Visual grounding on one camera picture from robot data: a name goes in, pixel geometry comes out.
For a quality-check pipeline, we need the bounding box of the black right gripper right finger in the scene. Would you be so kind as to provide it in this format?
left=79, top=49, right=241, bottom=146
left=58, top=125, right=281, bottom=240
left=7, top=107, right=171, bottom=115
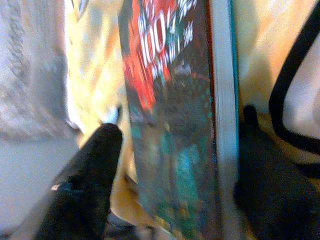
left=233, top=104, right=320, bottom=240

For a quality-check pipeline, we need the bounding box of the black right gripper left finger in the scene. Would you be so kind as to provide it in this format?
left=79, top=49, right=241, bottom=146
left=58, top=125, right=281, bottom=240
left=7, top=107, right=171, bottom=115
left=32, top=122, right=123, bottom=240

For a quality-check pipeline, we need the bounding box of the dark red and teal book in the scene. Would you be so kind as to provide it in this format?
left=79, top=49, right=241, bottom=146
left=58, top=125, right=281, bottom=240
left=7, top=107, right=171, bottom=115
left=117, top=0, right=241, bottom=240

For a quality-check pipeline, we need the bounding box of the white quilted mattress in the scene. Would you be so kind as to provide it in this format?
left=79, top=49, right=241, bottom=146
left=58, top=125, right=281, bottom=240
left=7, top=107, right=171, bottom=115
left=0, top=0, right=83, bottom=236

